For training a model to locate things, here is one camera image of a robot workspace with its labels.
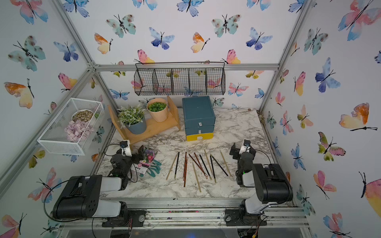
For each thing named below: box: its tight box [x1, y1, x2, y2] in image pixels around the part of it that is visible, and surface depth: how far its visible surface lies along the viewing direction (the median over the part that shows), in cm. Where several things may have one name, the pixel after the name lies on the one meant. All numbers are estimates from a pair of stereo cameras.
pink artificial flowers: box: [64, 119, 95, 143], surface depth 65 cm
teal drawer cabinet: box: [182, 95, 216, 142], surface depth 95 cm
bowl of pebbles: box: [71, 109, 94, 123], surface depth 72 cm
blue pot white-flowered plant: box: [116, 104, 147, 135], surface depth 89 cm
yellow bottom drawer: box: [186, 132, 214, 142], surface depth 101 cm
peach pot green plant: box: [146, 97, 169, 123], surface depth 99 cm
